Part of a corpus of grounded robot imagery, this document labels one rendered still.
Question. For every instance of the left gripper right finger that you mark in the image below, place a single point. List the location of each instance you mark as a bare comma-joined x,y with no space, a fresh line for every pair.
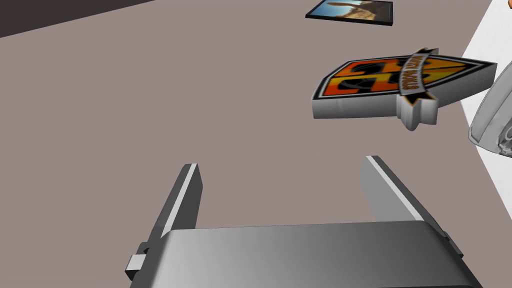
390,196

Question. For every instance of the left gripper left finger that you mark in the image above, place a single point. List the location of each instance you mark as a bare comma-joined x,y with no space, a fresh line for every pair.
182,204

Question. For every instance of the grey rounded appliance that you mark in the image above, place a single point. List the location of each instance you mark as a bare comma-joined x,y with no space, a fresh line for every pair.
494,116

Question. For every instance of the black framed landscape picture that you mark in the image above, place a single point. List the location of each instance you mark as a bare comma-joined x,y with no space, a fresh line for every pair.
354,12

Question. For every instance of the orange black shield wall plaque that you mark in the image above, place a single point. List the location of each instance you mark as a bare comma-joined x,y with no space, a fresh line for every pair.
384,86

